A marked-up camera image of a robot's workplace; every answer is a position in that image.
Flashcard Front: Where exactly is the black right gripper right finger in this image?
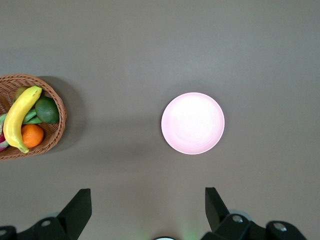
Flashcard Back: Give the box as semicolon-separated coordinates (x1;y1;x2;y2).
199;186;311;240

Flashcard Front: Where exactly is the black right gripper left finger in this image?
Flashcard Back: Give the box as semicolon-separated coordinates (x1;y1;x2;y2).
0;188;92;240

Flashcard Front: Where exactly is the yellow banana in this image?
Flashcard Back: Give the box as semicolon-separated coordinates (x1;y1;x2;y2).
2;85;43;154

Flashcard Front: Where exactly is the brown wicker basket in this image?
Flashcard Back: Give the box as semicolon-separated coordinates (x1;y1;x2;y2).
0;73;68;161

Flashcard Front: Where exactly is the orange fruit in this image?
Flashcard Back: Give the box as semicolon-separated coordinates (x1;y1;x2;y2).
21;123;45;149

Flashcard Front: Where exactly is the pink dragon fruit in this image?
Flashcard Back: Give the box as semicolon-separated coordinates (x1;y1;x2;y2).
0;113;10;153

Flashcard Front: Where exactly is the pink round plate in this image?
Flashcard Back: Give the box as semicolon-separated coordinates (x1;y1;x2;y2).
160;92;225;155

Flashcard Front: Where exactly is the bright green vegetable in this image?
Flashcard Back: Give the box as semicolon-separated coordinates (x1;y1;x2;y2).
22;107;43;125

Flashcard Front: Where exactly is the dark green avocado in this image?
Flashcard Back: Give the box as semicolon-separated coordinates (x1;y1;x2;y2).
34;96;60;125

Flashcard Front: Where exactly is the yellow-green round fruit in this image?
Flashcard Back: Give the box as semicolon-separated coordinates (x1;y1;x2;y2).
12;86;28;102

